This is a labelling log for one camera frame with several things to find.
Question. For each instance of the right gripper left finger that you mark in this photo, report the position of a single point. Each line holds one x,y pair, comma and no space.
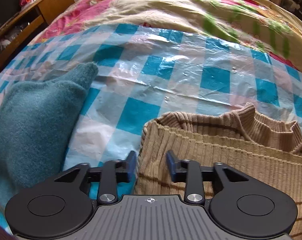
114,172

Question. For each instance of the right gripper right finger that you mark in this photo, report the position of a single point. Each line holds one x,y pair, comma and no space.
188,172

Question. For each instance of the beige striped ribbed sweater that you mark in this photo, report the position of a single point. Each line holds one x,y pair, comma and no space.
266,149

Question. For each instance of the teal fleece garment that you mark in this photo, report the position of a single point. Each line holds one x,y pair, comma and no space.
36,122

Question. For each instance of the blue white checkered plastic sheet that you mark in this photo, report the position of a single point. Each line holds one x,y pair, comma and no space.
145,72

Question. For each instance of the wooden bedside desk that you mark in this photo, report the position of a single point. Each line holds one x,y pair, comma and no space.
33,19

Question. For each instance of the floral bed quilt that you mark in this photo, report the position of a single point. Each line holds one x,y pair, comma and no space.
257,24

